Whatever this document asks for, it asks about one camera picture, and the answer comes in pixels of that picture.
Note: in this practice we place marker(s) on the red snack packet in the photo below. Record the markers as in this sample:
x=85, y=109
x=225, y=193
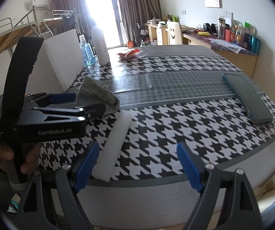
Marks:
x=129, y=54

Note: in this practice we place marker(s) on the wooden desk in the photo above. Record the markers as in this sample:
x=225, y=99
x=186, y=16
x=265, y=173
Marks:
x=245, y=60

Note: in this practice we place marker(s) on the white foam sheet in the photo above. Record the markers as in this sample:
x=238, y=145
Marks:
x=104, y=168

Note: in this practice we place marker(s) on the grey sock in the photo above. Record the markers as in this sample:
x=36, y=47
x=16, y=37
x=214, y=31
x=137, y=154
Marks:
x=92, y=92

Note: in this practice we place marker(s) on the smiley wooden chair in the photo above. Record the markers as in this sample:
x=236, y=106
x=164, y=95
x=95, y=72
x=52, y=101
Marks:
x=174, y=33

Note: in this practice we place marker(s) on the brown left curtain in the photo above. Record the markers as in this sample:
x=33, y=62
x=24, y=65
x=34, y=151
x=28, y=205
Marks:
x=78, y=6

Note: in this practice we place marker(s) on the metal bunk bed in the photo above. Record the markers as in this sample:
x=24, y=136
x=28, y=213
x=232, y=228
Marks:
x=31, y=26

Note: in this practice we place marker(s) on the teal bottle on desk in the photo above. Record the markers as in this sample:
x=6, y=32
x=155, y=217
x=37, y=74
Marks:
x=255, y=45

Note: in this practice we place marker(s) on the papers on desk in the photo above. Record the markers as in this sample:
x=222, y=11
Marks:
x=233, y=47

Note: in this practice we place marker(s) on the white foam box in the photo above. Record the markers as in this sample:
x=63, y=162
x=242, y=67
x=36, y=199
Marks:
x=58, y=64

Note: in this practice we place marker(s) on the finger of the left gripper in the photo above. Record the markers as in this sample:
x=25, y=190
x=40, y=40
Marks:
x=88, y=112
x=44, y=99

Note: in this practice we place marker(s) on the brown right curtain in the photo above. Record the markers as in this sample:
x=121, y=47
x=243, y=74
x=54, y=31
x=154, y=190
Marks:
x=138, y=11

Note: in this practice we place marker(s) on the houndstooth tablecloth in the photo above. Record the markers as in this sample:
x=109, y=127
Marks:
x=181, y=99

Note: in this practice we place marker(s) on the blue sanitizer bottle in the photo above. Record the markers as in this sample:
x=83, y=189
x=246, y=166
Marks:
x=88, y=56

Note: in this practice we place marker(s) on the wall air conditioner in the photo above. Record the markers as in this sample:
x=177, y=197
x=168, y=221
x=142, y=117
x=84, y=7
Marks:
x=38, y=4

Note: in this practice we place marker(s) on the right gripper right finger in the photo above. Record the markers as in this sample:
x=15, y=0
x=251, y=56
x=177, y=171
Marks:
x=239, y=209

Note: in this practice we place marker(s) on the yellow object on desk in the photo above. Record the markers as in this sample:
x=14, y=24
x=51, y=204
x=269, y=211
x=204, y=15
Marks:
x=203, y=33

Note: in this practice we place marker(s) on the brown curtain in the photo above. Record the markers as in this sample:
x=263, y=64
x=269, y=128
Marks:
x=138, y=11
x=78, y=6

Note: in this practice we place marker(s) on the dark green smartphone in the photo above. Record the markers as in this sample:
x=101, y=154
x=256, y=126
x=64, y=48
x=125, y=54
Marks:
x=253, y=104

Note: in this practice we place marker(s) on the balcony glass door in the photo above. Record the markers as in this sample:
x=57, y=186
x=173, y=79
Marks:
x=107, y=15

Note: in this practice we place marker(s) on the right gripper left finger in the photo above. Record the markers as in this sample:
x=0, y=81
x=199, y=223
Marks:
x=50, y=199

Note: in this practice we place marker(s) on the white pump lotion bottle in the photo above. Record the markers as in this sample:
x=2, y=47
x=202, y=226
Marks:
x=100, y=45

